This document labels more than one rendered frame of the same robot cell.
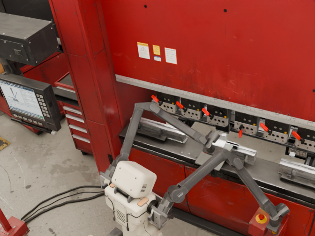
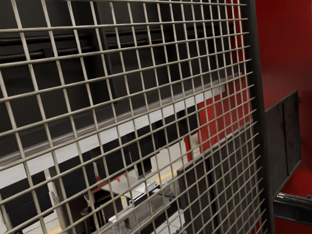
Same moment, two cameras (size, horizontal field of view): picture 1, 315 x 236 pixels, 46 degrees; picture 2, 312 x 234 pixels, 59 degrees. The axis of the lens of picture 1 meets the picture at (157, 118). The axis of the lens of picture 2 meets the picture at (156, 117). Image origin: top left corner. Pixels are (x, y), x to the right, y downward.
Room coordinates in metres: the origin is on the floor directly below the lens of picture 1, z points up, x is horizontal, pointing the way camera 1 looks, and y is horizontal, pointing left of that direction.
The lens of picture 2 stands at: (2.30, -1.74, 1.66)
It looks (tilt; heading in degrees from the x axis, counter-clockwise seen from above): 12 degrees down; 99
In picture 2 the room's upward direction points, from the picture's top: 10 degrees counter-clockwise
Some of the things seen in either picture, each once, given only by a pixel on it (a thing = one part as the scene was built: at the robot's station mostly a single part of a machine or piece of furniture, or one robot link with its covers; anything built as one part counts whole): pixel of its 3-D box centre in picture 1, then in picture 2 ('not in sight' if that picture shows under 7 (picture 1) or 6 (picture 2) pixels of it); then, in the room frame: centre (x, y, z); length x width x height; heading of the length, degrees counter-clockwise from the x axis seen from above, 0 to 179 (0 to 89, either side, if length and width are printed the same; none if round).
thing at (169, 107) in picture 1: (168, 99); (187, 119); (2.21, -0.10, 1.26); 0.15 x 0.09 x 0.17; 56
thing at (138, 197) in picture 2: (225, 143); (145, 194); (1.96, -0.47, 0.99); 0.20 x 0.03 x 0.03; 56
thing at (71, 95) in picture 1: (57, 101); not in sight; (2.48, 0.78, 1.18); 0.40 x 0.24 x 0.07; 56
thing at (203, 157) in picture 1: (214, 154); (128, 185); (1.85, -0.37, 1.00); 0.26 x 0.18 x 0.01; 146
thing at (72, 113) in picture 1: (100, 115); not in sight; (3.11, 0.60, 0.50); 0.50 x 0.50 x 1.00; 56
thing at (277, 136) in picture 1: (277, 127); (73, 174); (1.76, -0.76, 1.26); 0.15 x 0.09 x 0.17; 56
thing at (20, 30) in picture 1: (30, 79); not in sight; (2.29, 0.85, 1.53); 0.51 x 0.25 x 0.85; 56
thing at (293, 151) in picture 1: (296, 143); not in sight; (1.84, -0.94, 1.01); 0.26 x 0.12 x 0.05; 146
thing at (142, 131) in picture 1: (149, 134); not in sight; (2.27, 0.08, 0.89); 0.30 x 0.05 x 0.03; 56
